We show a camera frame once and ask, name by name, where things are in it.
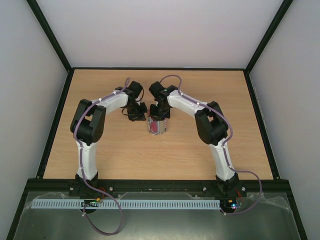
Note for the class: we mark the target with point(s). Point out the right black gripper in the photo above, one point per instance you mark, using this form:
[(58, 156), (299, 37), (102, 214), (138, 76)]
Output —
[(159, 114)]

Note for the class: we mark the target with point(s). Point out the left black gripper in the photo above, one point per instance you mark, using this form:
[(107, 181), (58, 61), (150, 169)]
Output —
[(140, 117)]

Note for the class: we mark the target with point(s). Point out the orange transparent sunglasses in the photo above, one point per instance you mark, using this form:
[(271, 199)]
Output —
[(153, 127)]

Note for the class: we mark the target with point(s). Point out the striped newspaper print glasses case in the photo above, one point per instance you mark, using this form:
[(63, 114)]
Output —
[(162, 125)]

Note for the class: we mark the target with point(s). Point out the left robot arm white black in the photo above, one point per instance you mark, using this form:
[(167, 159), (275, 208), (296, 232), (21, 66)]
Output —
[(87, 127)]

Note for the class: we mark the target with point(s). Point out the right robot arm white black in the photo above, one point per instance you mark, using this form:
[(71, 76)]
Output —
[(211, 125)]

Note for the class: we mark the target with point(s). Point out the light blue slotted cable duct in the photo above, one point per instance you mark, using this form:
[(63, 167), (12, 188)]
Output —
[(127, 204)]

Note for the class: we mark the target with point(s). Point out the metal base plate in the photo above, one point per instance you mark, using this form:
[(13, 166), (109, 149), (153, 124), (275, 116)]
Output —
[(256, 217)]

